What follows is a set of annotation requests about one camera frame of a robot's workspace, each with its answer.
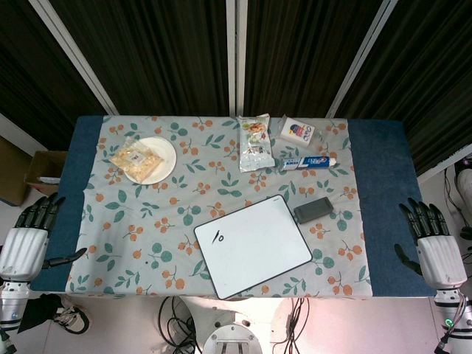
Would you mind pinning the right robot arm silver white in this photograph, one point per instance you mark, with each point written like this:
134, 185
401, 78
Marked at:
453, 317

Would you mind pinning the blue felt table cover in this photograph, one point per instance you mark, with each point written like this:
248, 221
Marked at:
387, 184

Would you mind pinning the white drawing board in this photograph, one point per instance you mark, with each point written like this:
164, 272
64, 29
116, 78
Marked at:
258, 250

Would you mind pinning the white metal frame post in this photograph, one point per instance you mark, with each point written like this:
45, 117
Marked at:
359, 55
235, 55
73, 55

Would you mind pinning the left robot arm silver white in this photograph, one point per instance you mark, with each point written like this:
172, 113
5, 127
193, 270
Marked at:
11, 309

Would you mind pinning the closed brown cardboard box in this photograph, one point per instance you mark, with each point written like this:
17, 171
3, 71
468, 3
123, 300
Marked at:
13, 173

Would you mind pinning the white robot torso base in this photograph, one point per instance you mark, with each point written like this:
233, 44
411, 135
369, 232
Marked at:
232, 328

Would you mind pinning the white round plate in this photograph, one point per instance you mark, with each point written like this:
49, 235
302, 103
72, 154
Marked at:
166, 158

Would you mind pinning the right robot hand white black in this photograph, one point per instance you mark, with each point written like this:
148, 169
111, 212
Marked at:
440, 260

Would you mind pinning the clear bag beige snacks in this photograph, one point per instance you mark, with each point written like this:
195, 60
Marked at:
136, 159

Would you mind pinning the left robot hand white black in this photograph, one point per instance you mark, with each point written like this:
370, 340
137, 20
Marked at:
22, 250

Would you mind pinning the silver white snack packet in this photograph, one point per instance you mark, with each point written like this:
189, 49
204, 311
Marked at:
254, 147

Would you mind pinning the open cardboard box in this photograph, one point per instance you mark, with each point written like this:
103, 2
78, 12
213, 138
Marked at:
40, 169

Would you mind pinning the blue white toothpaste tube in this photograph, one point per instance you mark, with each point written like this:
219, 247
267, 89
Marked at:
306, 163

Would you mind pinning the black white sneaker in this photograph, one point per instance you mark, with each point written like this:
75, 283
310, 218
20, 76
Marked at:
73, 317

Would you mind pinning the floral tablecloth orange green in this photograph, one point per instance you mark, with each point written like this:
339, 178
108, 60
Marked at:
147, 221

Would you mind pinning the white pack in clear wrap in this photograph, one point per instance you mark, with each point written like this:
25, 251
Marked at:
298, 132

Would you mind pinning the grey board eraser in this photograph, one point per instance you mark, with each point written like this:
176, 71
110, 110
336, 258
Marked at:
313, 210

